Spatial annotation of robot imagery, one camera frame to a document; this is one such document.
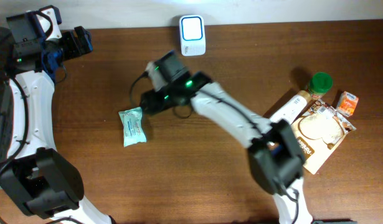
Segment teal wipes packet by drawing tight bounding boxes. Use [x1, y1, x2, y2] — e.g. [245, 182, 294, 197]
[118, 107, 147, 147]

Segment white cream tube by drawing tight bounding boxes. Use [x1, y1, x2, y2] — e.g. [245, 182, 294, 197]
[269, 90, 311, 124]

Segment green round item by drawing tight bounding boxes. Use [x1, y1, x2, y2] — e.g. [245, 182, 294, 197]
[307, 72, 333, 100]

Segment beige brown snack bag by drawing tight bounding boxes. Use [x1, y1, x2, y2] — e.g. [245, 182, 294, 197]
[291, 100, 356, 174]

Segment small orange white box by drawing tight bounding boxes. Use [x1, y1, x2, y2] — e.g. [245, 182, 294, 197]
[336, 91, 359, 117]

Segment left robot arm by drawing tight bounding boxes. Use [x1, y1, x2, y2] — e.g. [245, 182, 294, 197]
[0, 6, 113, 223]

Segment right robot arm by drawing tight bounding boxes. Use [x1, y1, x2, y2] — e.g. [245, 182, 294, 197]
[139, 51, 313, 223]

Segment white barcode scanner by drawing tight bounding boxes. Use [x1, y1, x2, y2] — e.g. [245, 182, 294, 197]
[179, 15, 206, 57]

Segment grey plastic mesh basket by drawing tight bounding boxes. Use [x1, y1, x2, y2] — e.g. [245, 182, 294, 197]
[0, 27, 13, 163]

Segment right black cable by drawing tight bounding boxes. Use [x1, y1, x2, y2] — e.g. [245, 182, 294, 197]
[128, 71, 301, 224]

